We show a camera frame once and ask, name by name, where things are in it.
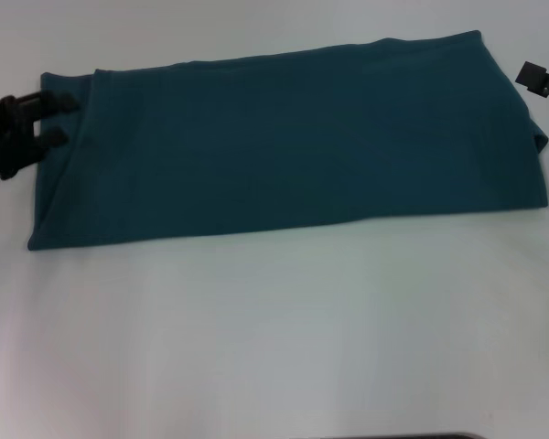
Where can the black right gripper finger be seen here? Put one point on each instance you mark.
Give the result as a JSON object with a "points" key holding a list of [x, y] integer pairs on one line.
{"points": [[533, 78]]}

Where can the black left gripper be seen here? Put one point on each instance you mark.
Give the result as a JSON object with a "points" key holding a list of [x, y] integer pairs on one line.
{"points": [[7, 137]]}

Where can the teal shirt with FREE print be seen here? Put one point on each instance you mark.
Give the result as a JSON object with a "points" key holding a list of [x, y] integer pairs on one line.
{"points": [[279, 146]]}

